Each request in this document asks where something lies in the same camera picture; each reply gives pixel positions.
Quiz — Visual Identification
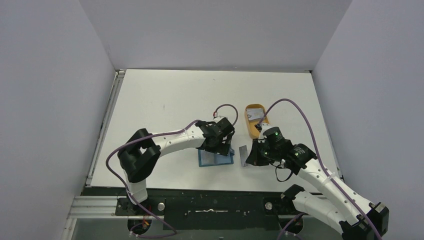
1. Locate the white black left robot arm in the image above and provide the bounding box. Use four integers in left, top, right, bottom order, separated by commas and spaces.
117, 116, 235, 215

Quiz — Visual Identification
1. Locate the yellow oval tray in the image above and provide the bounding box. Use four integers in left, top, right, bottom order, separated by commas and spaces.
244, 103, 267, 139

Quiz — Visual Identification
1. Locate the aluminium frame rail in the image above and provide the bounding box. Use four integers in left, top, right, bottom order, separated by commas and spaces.
59, 194, 370, 240

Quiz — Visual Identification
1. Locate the black thin wire loop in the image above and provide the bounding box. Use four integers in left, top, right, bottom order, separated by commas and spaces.
275, 165, 294, 183

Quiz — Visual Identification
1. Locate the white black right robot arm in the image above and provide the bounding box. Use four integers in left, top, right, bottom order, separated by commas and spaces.
246, 123, 389, 240

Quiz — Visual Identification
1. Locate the blue leather card holder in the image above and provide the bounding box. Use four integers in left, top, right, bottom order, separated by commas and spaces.
198, 148, 235, 167

